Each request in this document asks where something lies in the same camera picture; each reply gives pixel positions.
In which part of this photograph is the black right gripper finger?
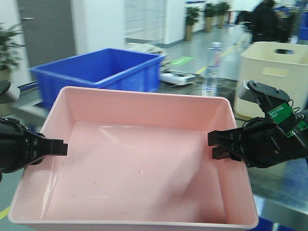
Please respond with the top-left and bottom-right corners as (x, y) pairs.
(212, 146), (242, 162)
(207, 128), (243, 146)

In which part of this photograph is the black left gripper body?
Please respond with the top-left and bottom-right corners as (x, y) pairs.
(0, 117), (46, 178)

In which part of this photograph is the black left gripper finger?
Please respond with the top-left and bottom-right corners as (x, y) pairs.
(43, 139), (68, 157)

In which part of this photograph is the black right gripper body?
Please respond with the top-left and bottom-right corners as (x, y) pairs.
(240, 125), (308, 168)

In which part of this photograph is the pink plastic bin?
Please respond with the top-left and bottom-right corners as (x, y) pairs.
(8, 87), (258, 231)

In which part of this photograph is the cream plastic bin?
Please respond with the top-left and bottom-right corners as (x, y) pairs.
(237, 41), (308, 110)

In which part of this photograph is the green circuit board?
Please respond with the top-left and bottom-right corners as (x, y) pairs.
(267, 103), (293, 124)

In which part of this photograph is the clear water bottle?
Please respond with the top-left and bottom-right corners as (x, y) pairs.
(202, 42), (222, 96)

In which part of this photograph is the white floor device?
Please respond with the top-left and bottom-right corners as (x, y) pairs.
(160, 70), (196, 86)

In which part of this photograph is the blue plastic crate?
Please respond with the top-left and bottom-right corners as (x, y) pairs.
(30, 48), (164, 109)

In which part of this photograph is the potted plant far left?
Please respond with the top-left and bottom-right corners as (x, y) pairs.
(0, 23), (26, 116)

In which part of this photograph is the person in black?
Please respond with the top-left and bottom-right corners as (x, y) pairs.
(235, 0), (278, 43)

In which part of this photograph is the potted plant by corridor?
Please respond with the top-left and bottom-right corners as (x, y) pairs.
(184, 7), (200, 41)

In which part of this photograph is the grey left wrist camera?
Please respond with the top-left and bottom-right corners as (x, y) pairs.
(0, 80), (20, 104)

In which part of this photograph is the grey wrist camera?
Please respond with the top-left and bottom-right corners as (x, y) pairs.
(236, 80), (290, 113)
(0, 80), (20, 104)

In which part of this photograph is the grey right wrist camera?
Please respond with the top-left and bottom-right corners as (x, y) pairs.
(236, 80), (290, 113)

